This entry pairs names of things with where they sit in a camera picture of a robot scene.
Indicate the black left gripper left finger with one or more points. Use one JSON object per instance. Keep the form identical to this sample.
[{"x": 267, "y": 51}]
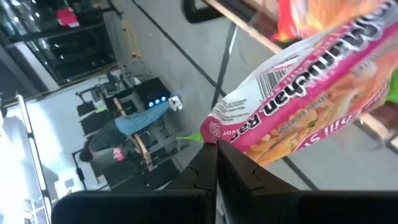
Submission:
[{"x": 186, "y": 205}]

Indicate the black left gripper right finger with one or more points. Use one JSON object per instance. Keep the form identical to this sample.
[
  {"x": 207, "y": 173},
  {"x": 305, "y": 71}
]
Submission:
[{"x": 264, "y": 205}]

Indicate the lime chili shrimp ramen packet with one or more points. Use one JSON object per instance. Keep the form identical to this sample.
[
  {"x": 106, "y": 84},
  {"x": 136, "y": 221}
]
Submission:
[{"x": 295, "y": 102}]

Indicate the person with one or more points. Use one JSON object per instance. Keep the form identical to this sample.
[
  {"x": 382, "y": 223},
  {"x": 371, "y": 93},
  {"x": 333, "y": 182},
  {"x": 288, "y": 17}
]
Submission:
[{"x": 136, "y": 119}]

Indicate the black computer blue lights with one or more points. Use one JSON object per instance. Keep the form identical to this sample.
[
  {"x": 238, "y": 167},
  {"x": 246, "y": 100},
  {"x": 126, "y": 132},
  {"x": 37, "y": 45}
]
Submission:
[{"x": 152, "y": 90}]

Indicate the black table clamp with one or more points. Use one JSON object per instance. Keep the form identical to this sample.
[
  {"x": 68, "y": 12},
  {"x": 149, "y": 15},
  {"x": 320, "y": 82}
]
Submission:
[{"x": 192, "y": 17}]

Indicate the orange ramen packet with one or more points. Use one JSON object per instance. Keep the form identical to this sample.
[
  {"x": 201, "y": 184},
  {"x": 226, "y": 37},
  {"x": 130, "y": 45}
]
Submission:
[{"x": 326, "y": 15}]

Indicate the red box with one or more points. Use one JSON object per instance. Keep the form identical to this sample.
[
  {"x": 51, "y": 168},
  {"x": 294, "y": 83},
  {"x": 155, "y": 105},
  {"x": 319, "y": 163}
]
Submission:
[{"x": 67, "y": 17}]

